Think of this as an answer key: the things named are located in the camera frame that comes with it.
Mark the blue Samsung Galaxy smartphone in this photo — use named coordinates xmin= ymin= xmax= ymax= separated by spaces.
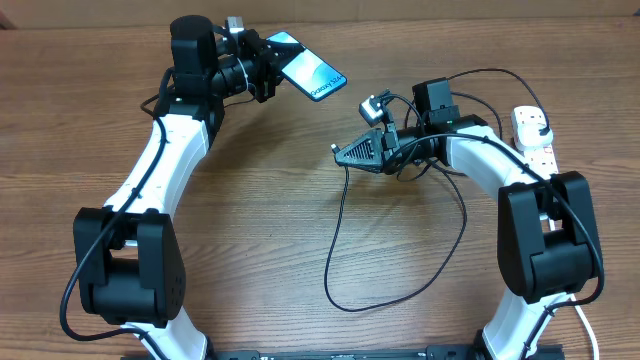
xmin=282 ymin=45 xmax=347 ymax=102

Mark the black USB charging cable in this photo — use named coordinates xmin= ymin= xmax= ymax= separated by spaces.
xmin=323 ymin=68 xmax=552 ymax=313

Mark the white power strip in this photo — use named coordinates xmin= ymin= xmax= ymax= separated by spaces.
xmin=511 ymin=106 xmax=559 ymax=176

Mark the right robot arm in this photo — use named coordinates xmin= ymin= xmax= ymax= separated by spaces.
xmin=332 ymin=78 xmax=605 ymax=359

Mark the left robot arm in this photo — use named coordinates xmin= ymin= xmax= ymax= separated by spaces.
xmin=67 ymin=15 xmax=304 ymax=359

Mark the white USB charger plug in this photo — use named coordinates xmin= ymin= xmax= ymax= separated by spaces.
xmin=514 ymin=123 xmax=554 ymax=152

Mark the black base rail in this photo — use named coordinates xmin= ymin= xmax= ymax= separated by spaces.
xmin=120 ymin=343 xmax=566 ymax=360

